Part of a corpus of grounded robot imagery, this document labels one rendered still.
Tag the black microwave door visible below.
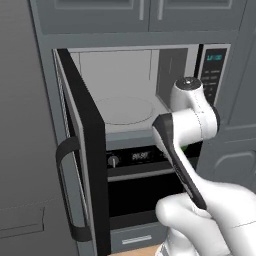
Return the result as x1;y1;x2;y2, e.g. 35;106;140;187
53;48;112;256

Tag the grey built-in microwave oven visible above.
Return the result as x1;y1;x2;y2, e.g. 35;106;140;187
52;43;232;142

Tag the grey drawer front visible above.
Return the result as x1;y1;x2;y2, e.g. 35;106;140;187
109;222;172;254

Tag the oven control knob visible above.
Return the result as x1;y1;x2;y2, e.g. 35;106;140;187
107;154;120;169

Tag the black microwave door handle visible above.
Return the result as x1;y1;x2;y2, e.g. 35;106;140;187
54;136;93;243

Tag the black built-in oven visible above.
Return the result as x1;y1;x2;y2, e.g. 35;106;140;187
105;139;204;232

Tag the black oven door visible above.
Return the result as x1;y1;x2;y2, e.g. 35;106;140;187
107;166;188;231

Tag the silver drawer handle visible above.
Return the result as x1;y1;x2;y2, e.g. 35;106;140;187
121;234;153;245

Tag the grey panelled cupboard door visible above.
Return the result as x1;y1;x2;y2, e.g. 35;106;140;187
196;124;256;194

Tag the silver oven door handle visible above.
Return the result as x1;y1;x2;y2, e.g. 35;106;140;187
107;167;175;183

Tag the glass microwave turntable plate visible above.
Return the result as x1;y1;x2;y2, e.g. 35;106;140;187
95;96;156;126

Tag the silver cupboard door handle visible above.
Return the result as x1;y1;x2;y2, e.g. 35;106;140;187
138;0;146;21
156;0;165;21

